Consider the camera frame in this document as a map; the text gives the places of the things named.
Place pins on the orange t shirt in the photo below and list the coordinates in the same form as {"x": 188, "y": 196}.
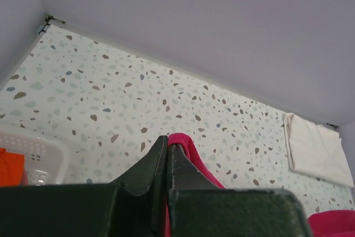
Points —
{"x": 12, "y": 168}

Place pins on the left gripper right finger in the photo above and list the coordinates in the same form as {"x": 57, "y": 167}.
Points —
{"x": 197, "y": 207}

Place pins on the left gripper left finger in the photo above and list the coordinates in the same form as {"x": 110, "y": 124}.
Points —
{"x": 133, "y": 204}

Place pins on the pink t shirt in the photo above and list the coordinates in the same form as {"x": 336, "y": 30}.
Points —
{"x": 327, "y": 223}

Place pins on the folded white t shirt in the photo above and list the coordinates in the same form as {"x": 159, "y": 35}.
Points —
{"x": 315, "y": 151}

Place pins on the white plastic basket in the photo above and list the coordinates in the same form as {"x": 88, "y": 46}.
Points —
{"x": 46, "y": 159}

